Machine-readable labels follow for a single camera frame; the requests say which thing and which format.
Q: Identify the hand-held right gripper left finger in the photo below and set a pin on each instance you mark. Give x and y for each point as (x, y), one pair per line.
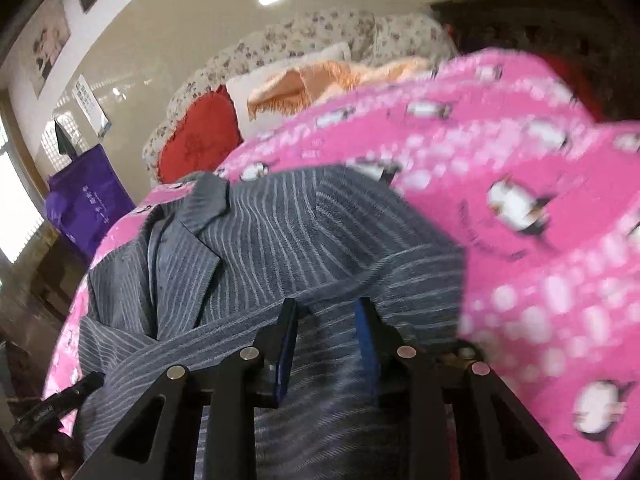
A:
(285, 355)

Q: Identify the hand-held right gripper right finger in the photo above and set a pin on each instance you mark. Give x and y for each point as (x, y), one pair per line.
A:
(365, 340)

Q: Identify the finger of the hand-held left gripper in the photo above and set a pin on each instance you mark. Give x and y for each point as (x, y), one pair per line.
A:
(80, 387)

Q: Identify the grey striped coat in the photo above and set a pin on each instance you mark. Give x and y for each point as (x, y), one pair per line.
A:
(280, 240)

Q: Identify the person's left hand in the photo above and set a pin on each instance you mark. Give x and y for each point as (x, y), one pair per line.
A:
(55, 460)

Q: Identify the brown wooden side cabinet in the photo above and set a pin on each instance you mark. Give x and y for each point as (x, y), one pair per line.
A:
(35, 300)

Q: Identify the purple fabric bag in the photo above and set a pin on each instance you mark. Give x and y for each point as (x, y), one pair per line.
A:
(85, 200)

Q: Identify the window with lattice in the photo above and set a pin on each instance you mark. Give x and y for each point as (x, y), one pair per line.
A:
(15, 200)

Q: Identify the red pillow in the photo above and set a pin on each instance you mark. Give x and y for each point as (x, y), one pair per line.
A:
(200, 140)

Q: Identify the pink penguin printed blanket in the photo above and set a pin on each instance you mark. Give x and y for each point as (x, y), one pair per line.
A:
(525, 160)

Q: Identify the dark hanging cloth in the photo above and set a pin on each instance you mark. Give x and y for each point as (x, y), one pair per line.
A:
(62, 137)

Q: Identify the white pillow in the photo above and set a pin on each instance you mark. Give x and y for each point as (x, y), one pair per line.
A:
(240, 95)

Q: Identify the orange fringed cloth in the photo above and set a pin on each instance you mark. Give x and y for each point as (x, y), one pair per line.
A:
(300, 82)

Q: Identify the eye chart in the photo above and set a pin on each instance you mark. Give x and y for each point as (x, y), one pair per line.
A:
(91, 105)

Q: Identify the red cloth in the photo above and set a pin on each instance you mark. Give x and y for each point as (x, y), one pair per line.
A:
(580, 85)

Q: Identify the wall poster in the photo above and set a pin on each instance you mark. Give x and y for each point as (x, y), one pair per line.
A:
(50, 47)

